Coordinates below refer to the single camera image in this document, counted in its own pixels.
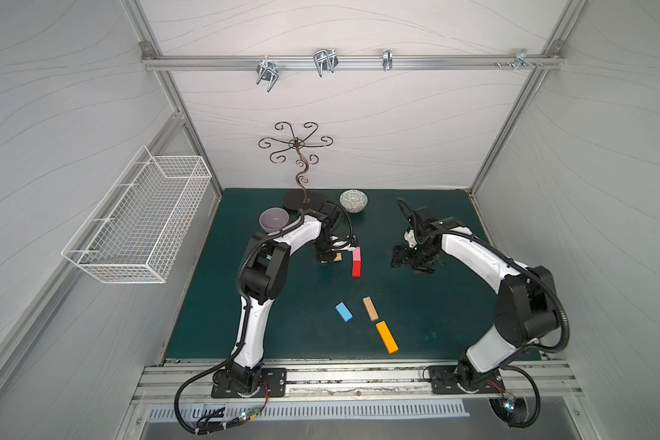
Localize patterned white green bowl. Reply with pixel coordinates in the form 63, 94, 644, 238
339, 190, 369, 214

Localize aluminium crossbar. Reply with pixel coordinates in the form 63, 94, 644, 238
142, 53, 566, 72

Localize left black cable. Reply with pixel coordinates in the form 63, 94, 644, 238
173, 351, 270, 436

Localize metal clamp far right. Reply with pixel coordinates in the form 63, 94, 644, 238
494, 49, 545, 72

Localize red block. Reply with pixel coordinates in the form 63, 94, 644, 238
351, 261, 361, 278

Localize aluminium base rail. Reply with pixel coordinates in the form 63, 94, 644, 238
131, 359, 584, 404

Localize purple bowl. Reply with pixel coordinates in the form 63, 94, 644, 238
258, 207, 290, 233

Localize white wire basket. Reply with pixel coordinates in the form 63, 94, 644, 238
62, 146, 212, 284

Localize yellow block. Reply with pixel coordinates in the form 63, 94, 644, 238
376, 321, 399, 354

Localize right black cable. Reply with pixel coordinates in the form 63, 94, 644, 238
488, 365, 543, 430

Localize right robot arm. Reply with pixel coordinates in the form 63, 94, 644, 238
390, 198, 571, 393

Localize metal clamp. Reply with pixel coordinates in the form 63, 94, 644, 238
382, 49, 393, 72
313, 49, 338, 77
256, 60, 280, 93
494, 49, 545, 72

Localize brown metal jewelry stand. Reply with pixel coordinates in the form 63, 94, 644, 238
258, 121, 334, 211

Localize white vent strip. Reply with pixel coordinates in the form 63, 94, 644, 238
147, 399, 470, 424

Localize metal clamp far left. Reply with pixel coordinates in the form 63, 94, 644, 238
256, 60, 280, 93

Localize black cable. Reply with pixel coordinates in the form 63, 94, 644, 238
488, 365, 543, 430
173, 351, 270, 436

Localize blue block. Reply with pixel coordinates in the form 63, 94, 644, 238
335, 302, 353, 323

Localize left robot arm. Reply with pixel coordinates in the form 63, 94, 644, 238
224, 201, 357, 396

